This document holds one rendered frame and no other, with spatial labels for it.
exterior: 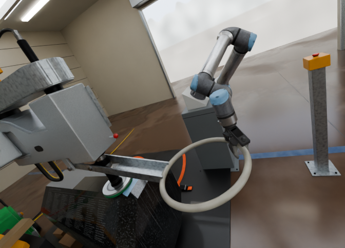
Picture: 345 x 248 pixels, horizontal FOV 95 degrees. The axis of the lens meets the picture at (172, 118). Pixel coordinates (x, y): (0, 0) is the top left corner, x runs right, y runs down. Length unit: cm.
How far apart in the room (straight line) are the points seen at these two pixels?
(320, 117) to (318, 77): 34
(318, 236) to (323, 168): 65
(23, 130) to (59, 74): 52
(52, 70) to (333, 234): 200
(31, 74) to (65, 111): 21
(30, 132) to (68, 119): 41
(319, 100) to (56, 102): 178
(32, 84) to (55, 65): 14
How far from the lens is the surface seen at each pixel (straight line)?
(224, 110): 78
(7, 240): 166
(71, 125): 98
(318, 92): 166
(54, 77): 99
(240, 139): 81
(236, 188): 70
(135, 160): 109
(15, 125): 141
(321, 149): 194
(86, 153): 102
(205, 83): 89
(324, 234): 173
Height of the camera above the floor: 147
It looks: 20 degrees down
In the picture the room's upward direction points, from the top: 23 degrees counter-clockwise
